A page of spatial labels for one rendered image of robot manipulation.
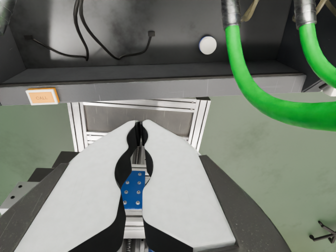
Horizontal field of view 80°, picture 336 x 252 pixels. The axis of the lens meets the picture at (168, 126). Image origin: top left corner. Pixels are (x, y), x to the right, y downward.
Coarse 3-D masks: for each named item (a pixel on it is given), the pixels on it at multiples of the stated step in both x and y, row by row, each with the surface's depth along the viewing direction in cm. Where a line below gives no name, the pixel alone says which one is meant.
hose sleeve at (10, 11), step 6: (0, 0) 15; (6, 0) 15; (12, 0) 16; (0, 6) 15; (6, 6) 15; (12, 6) 16; (0, 12) 15; (6, 12) 15; (12, 12) 16; (0, 18) 15; (6, 18) 15; (0, 24) 15; (6, 24) 16; (0, 30) 15
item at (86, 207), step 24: (96, 144) 10; (120, 144) 10; (72, 168) 8; (96, 168) 8; (120, 168) 9; (72, 192) 7; (96, 192) 7; (120, 192) 7; (48, 216) 6; (72, 216) 6; (96, 216) 6; (120, 216) 7; (24, 240) 6; (48, 240) 6; (72, 240) 6; (96, 240) 6; (120, 240) 7
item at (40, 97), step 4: (28, 88) 39; (32, 88) 39; (36, 88) 39; (40, 88) 38; (44, 88) 38; (48, 88) 38; (52, 88) 38; (28, 92) 38; (32, 92) 38; (36, 92) 38; (40, 92) 38; (44, 92) 38; (48, 92) 38; (56, 92) 39; (32, 96) 38; (36, 96) 38; (40, 96) 38; (44, 96) 38; (48, 96) 39; (52, 96) 39; (56, 96) 39; (32, 100) 39; (36, 100) 39; (40, 100) 39; (44, 100) 39; (48, 100) 39; (52, 100) 39
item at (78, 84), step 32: (160, 64) 50; (192, 64) 49; (224, 64) 49; (256, 64) 48; (0, 96) 39; (64, 96) 40; (96, 96) 41; (128, 96) 41; (160, 96) 42; (192, 96) 42
